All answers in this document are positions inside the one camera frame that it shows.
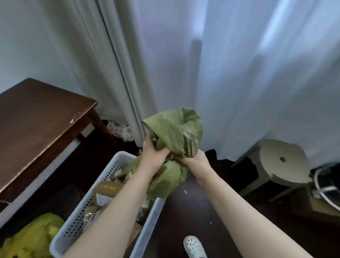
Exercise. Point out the person's right hand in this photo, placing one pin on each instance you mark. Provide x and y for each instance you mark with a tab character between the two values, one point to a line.
198	164

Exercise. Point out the person's left hand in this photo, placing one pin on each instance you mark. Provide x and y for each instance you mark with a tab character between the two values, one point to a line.
152	159

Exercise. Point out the slim metal utility knife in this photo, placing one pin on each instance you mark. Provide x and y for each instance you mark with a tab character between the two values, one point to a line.
193	144

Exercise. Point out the green woven sack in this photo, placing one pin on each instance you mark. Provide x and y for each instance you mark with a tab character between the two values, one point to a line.
172	125

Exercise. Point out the pile of small cardboard parcels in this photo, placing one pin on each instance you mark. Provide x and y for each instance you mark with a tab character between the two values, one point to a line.
106	188

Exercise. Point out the white plastic perforated basket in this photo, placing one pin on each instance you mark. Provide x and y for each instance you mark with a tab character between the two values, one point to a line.
71	226

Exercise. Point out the person's right forearm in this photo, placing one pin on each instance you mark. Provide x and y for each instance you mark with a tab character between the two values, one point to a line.
249	226

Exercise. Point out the person's left forearm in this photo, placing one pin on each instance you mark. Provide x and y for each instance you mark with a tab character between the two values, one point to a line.
114	220

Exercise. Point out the person's right white shoe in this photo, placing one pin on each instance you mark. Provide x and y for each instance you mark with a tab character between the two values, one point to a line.
194	247

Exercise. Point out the yellow plastic bag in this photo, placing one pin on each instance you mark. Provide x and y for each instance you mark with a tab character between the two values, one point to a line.
29	236

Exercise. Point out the white red floral cloth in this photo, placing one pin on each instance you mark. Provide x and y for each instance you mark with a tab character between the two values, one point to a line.
120	130

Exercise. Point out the beige round plastic stool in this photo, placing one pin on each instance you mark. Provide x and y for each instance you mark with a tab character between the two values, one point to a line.
281	164

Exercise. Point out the white sheer curtain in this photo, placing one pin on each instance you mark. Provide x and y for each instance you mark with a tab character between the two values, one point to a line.
252	79

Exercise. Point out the beige curtain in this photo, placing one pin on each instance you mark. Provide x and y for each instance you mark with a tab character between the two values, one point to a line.
106	66

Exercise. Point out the dark brown wooden table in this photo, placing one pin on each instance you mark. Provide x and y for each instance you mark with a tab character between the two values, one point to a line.
39	122

